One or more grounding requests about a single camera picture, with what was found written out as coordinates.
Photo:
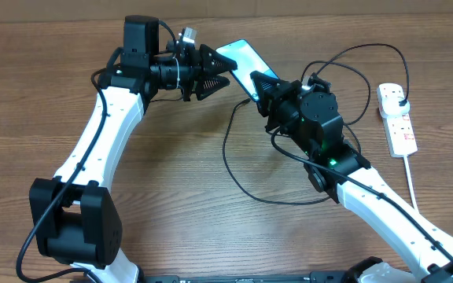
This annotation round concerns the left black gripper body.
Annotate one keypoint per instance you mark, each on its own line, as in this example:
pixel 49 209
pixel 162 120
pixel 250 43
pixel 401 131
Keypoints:
pixel 189 67

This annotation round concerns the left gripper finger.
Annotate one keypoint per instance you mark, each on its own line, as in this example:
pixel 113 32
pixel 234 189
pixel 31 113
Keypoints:
pixel 209 85
pixel 213 63

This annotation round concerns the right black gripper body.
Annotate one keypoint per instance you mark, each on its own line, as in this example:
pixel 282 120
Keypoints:
pixel 281 105

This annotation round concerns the blue Galaxy smartphone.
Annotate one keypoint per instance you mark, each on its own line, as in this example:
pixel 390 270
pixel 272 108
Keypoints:
pixel 248 61

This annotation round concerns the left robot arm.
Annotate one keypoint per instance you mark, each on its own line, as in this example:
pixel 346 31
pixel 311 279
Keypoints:
pixel 75 220

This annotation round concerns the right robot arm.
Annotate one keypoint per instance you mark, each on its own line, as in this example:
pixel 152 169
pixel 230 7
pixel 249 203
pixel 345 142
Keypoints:
pixel 309 115

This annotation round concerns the white charger plug adapter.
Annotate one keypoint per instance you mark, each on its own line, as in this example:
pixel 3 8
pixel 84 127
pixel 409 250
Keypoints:
pixel 390 107

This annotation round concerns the white power strip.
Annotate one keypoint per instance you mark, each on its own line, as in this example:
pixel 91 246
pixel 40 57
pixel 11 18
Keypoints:
pixel 399 131

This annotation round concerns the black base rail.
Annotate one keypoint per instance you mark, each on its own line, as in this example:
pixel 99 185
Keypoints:
pixel 333 276

